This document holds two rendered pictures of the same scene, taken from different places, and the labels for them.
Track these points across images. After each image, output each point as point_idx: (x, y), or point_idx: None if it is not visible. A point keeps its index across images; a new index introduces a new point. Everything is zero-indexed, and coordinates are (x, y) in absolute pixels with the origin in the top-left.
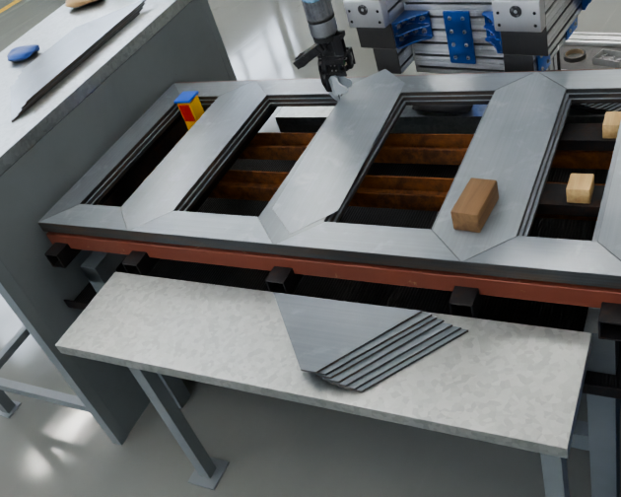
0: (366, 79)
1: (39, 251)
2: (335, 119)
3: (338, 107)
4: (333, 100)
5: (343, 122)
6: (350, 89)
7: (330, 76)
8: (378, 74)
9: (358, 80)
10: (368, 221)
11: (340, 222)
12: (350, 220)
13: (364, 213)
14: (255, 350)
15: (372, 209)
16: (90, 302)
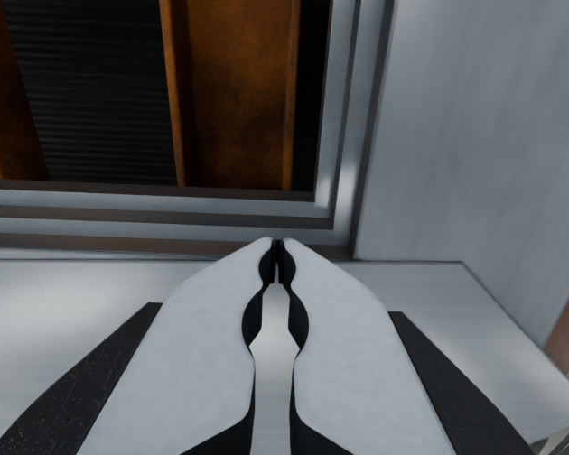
0: (509, 353)
1: None
2: (12, 315)
3: (153, 290)
4: (339, 161)
5: (0, 366)
6: (403, 294)
7: (293, 420)
8: (544, 396)
9: (522, 308)
10: (121, 180)
11: (96, 106)
12: (111, 133)
13: (146, 161)
14: None
15: (165, 176)
16: None
